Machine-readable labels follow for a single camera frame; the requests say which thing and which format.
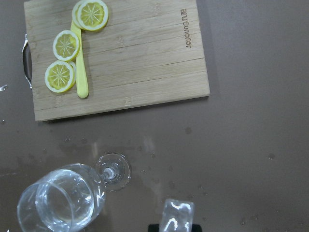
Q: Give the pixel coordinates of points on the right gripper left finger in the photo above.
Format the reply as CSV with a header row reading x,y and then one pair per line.
x,y
153,228

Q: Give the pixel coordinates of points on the clear wine glass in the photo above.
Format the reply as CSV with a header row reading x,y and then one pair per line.
x,y
69,198

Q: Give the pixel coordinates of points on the yellow plastic knife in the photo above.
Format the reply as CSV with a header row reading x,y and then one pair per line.
x,y
81,77

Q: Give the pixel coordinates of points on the bamboo cutting board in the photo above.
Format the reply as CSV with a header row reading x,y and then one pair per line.
x,y
150,52

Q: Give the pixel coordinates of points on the clear ice cube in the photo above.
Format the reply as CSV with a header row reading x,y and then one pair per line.
x,y
177,216

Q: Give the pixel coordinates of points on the lemon slice middle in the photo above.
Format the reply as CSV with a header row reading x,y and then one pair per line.
x,y
66,45

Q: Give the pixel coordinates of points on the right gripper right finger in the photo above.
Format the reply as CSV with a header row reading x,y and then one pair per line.
x,y
196,228

